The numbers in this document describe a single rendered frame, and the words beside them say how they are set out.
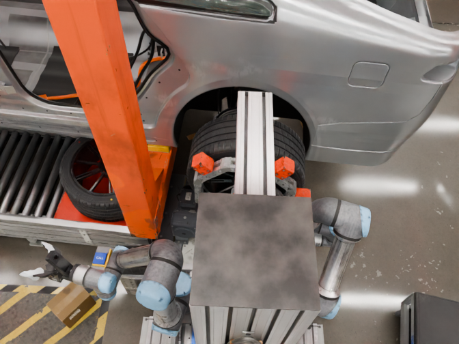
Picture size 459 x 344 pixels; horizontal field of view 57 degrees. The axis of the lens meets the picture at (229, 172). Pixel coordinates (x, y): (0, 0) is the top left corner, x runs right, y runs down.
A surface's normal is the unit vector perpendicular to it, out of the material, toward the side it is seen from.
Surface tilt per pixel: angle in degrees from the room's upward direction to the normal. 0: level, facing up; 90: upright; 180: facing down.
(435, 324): 0
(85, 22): 90
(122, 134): 90
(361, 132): 90
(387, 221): 0
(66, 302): 0
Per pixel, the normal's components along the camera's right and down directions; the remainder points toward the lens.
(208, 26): -0.10, 0.72
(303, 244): 0.04, -0.56
